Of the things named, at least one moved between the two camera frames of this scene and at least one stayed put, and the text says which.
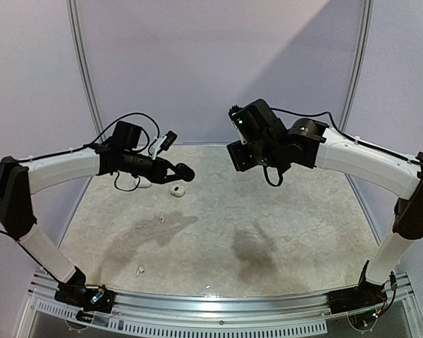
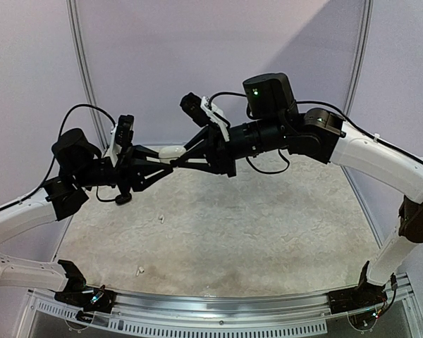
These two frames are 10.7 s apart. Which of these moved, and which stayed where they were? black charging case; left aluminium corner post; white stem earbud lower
Moved: black charging case
Stayed: left aluminium corner post; white stem earbud lower
